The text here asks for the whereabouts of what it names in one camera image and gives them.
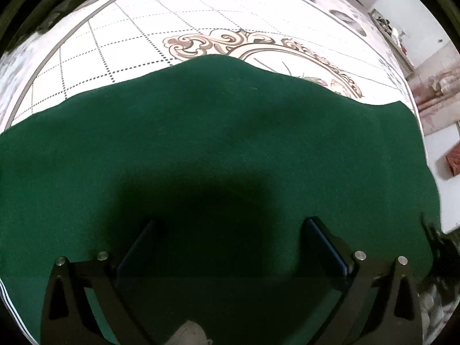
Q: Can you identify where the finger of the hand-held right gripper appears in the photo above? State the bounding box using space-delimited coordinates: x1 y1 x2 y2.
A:
420 214 448 256

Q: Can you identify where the pink floral curtain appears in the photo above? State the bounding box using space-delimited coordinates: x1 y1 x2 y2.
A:
411 74 460 130

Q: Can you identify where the beige nightstand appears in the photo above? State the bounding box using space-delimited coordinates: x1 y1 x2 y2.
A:
369 7 415 77

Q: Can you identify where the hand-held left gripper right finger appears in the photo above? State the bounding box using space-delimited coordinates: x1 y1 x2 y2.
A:
304 217 423 345

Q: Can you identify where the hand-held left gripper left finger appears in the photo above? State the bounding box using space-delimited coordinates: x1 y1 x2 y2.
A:
40 218 159 345

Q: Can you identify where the green and white varsity jacket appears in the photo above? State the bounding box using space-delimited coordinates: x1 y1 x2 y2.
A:
0 54 443 345

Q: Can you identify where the quilted floral-corner mat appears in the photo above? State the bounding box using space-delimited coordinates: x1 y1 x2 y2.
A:
0 0 426 137

